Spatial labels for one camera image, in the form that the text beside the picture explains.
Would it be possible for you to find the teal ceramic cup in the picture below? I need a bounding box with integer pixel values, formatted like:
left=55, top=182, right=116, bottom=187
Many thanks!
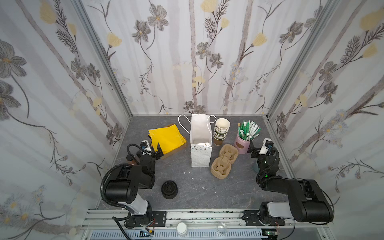
left=253, top=159, right=260, bottom=173

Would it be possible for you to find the stack of black lids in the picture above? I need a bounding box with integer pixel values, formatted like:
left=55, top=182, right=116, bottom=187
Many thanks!
left=161, top=180, right=179, bottom=200

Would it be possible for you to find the aluminium mounting rail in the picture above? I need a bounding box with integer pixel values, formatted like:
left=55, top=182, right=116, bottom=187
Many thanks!
left=81, top=209, right=335, bottom=240

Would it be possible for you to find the pink straw holder cup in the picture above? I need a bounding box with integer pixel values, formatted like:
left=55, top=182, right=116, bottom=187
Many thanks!
left=234, top=135, right=250, bottom=155

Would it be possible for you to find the bundle of wrapped straws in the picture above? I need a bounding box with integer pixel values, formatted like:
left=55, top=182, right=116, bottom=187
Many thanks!
left=238, top=121, right=261, bottom=141

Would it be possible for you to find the white paper bag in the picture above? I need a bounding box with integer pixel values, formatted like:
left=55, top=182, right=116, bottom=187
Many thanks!
left=178, top=114, right=217, bottom=168

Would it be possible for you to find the stack of paper cups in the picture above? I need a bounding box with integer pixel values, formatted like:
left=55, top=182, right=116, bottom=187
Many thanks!
left=213, top=118, right=231, bottom=146

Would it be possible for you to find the yellow napkin stack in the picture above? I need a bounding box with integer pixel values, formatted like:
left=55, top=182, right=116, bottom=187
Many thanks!
left=149, top=124, right=187, bottom=155

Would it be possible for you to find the brown pulp cup carrier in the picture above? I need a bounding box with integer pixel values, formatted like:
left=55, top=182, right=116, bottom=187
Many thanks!
left=211, top=144, right=239, bottom=180

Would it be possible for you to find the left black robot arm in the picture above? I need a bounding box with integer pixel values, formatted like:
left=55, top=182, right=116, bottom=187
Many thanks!
left=100, top=148, right=167, bottom=230

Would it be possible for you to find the brown cardboard napkin tray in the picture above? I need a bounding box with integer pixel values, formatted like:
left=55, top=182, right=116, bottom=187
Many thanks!
left=161, top=143, right=187, bottom=160

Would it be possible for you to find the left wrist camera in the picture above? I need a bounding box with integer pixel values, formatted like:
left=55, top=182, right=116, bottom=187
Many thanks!
left=140, top=140, right=152, bottom=154

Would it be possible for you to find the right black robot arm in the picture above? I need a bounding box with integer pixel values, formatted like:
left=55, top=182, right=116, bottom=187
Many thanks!
left=243, top=139, right=335, bottom=226

